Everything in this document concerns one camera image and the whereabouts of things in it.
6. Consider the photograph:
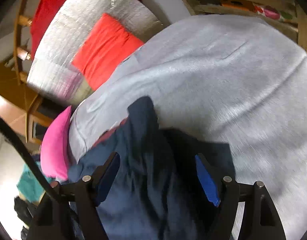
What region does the navy blue jacket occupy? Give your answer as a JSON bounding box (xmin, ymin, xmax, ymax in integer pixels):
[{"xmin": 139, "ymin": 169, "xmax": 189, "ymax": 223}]
[{"xmin": 68, "ymin": 96, "xmax": 235, "ymax": 239}]

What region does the pink pillow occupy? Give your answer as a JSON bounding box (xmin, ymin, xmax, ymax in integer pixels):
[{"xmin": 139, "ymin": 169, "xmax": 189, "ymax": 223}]
[{"xmin": 40, "ymin": 106, "xmax": 72, "ymax": 181}]

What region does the teal shirt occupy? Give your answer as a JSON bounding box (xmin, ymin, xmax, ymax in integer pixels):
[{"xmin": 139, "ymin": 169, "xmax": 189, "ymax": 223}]
[{"xmin": 17, "ymin": 164, "xmax": 45, "ymax": 203}]

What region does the cream leather sofa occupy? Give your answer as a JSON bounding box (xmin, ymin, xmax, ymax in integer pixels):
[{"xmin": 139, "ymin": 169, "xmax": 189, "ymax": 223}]
[{"xmin": 0, "ymin": 134, "xmax": 25, "ymax": 239}]

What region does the grey bed blanket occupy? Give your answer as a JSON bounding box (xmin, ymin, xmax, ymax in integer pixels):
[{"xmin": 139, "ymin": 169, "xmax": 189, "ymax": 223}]
[{"xmin": 69, "ymin": 15, "xmax": 307, "ymax": 239}]

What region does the silver foil headboard panel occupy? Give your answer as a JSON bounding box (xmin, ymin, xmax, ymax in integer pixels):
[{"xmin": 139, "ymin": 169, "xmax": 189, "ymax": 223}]
[{"xmin": 27, "ymin": 0, "xmax": 164, "ymax": 106}]

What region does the orange-red pillow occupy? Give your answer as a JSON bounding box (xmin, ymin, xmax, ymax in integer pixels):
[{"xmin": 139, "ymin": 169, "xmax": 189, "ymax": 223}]
[{"xmin": 72, "ymin": 13, "xmax": 144, "ymax": 90}]

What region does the wooden side shelf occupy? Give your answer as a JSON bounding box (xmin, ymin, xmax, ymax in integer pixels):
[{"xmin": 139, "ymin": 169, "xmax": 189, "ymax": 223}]
[{"xmin": 181, "ymin": 0, "xmax": 307, "ymax": 52}]

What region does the red blanket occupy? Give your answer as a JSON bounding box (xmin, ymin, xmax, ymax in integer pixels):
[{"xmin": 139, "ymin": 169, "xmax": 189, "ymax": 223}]
[{"xmin": 30, "ymin": 0, "xmax": 66, "ymax": 58}]

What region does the black cable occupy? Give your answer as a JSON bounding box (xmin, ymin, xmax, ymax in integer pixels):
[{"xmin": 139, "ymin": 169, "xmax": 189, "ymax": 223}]
[{"xmin": 0, "ymin": 112, "xmax": 60, "ymax": 203}]

